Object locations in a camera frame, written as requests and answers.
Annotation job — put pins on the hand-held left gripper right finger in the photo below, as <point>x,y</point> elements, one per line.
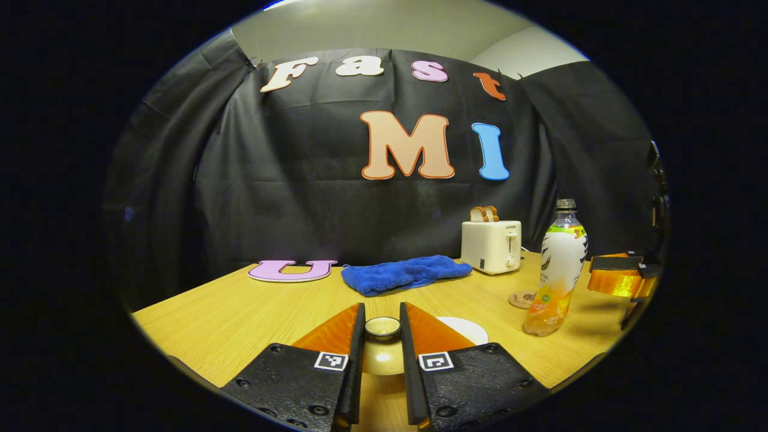
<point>411,372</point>

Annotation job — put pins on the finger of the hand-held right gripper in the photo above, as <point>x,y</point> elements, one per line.
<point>621,283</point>
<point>615,263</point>

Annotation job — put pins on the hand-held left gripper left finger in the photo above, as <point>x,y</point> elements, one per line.
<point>354,372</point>

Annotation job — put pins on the plastic water bottle orange drink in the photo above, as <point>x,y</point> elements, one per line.
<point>561,264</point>

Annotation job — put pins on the cream ceramic teacup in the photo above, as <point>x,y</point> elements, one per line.
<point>465,329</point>

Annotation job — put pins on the round brown coaster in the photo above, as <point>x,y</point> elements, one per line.
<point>521,299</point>

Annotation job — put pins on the blue towel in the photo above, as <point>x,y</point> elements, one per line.
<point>405,275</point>

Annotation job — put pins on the purple paper cutout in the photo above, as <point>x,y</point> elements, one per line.
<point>294,273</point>

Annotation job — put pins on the white toaster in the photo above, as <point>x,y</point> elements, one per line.
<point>491,247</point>

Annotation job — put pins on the toast bread slice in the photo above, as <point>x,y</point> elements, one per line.
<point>477,215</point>
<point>491,213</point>

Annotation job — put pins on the black backdrop cloth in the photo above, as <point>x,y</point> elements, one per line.
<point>300,210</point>

